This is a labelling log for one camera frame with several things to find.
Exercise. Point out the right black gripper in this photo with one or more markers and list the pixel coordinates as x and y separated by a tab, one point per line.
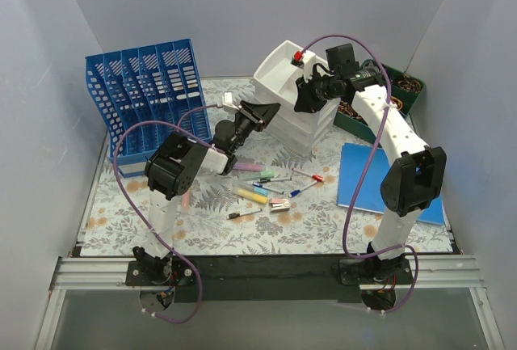
309	91

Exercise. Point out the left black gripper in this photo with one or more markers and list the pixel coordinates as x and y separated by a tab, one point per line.
253	115

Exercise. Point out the white drawer organizer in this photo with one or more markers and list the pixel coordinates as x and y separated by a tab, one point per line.
273	81

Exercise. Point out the pink stapler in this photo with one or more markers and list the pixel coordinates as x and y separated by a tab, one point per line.
279	205

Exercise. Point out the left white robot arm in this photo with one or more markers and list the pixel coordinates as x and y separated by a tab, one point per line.
172	169

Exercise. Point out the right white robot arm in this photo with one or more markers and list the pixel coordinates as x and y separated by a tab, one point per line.
416	170

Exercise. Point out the purple highlighter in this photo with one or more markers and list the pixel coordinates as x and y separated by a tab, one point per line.
241	166

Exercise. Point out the green highlighter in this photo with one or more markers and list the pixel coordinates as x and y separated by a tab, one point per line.
257	175

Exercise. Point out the black cap marker middle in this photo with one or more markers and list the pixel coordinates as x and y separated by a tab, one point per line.
273	180

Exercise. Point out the black cap marker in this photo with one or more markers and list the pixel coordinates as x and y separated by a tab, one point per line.
273	180
232	216

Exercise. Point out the blue notebook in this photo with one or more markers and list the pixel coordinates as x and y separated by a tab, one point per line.
353	159

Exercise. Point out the blue highlighter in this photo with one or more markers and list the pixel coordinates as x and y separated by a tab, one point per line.
249	187

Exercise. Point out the blue pen marker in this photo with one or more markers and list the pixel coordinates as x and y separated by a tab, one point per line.
268	188

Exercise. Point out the red cap marker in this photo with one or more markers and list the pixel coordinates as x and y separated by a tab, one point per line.
316	177

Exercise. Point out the yellow highlighter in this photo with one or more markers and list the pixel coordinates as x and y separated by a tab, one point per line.
253	196

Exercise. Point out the blue cap marker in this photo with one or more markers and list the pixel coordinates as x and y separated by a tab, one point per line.
298	191

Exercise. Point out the black cap marker front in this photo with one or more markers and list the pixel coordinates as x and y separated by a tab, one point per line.
232	216

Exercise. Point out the orange pink highlighter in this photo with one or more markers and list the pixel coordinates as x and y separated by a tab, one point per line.
185	202

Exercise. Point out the blue plastic file rack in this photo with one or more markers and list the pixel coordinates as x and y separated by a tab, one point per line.
137	91

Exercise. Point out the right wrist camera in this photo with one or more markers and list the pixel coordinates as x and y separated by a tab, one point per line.
303	63

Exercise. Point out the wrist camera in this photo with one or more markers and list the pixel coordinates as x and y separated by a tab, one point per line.
228	104
303	63

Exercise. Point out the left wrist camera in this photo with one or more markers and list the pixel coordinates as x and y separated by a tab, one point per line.
228	104

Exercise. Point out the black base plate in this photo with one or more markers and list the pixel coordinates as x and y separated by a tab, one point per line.
238	278

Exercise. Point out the aluminium frame rail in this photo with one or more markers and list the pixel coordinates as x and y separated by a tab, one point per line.
429	272

